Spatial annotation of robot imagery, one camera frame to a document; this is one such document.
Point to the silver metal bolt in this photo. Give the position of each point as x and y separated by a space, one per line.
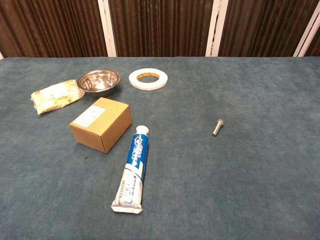
218 127

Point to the white tape roll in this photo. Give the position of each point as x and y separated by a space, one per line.
135 81

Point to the blue white toothpaste tube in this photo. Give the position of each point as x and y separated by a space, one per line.
132 170

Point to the brown cardboard box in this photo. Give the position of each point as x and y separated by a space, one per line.
100 125

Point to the stainless steel bowl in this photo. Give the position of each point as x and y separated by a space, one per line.
98 81

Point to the blue felt table cover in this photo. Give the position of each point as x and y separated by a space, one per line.
225 175

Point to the brown corrugated partition panel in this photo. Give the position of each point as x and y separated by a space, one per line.
315 45
262 25
50 25
162 25

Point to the yellow white snack packet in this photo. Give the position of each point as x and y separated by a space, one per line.
55 96

